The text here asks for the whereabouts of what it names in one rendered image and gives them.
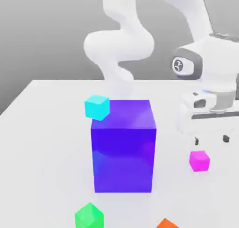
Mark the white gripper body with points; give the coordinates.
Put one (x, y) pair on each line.
(211, 126)

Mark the small green cube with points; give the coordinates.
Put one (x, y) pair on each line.
(89, 216)

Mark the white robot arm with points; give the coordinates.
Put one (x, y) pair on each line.
(119, 45)

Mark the small cyan cube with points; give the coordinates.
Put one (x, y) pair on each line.
(97, 107)

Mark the small orange cube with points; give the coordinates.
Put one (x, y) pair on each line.
(166, 224)

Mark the small magenta cube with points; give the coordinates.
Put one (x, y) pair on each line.
(199, 161)

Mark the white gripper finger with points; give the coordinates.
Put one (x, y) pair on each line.
(226, 138)
(195, 141)

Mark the large purple box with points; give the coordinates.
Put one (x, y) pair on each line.
(123, 157)

